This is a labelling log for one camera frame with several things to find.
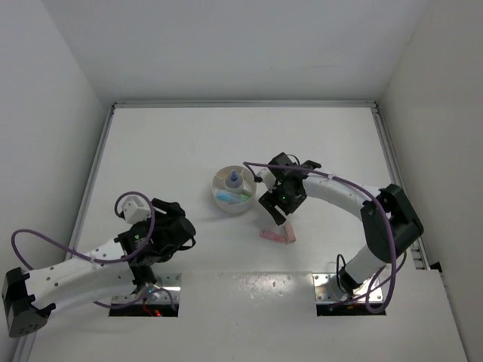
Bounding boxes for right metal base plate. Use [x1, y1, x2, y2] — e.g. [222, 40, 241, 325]
[312, 272, 385, 304]

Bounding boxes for metal base plate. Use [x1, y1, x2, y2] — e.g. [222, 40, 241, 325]
[110, 274, 181, 305]
[312, 272, 385, 304]

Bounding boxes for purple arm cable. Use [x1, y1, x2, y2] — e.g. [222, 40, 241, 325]
[10, 191, 178, 311]
[242, 161, 408, 314]

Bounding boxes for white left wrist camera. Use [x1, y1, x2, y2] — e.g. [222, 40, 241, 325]
[122, 195, 151, 225]

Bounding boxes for pink eraser block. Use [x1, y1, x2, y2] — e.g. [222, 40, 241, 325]
[283, 222, 297, 244]

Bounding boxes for light blue eraser case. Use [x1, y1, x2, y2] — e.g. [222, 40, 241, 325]
[216, 191, 242, 204]

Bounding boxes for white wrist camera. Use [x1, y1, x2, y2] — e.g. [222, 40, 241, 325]
[122, 195, 151, 225]
[255, 167, 276, 189]

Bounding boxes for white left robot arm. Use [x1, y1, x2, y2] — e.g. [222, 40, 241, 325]
[2, 192, 195, 338]

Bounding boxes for pink highlighter pen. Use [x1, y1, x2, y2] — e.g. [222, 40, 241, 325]
[260, 229, 287, 244]

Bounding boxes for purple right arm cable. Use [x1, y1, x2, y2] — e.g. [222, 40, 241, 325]
[242, 161, 408, 314]

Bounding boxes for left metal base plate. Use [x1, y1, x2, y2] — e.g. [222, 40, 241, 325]
[110, 274, 181, 305]

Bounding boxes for white round divided organizer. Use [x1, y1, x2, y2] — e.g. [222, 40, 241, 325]
[211, 165, 257, 214]

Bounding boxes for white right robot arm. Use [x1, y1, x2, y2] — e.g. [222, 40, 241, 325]
[254, 152, 423, 296]

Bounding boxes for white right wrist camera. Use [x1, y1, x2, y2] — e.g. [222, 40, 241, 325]
[255, 167, 276, 189]

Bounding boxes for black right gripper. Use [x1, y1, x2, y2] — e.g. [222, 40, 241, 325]
[260, 181, 306, 225]

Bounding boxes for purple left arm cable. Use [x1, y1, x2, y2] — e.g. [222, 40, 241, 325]
[10, 191, 178, 311]

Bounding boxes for aluminium table frame rail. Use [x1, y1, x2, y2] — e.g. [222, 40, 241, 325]
[14, 100, 429, 361]

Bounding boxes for green highlighter pen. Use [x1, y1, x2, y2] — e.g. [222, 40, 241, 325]
[239, 192, 252, 201]

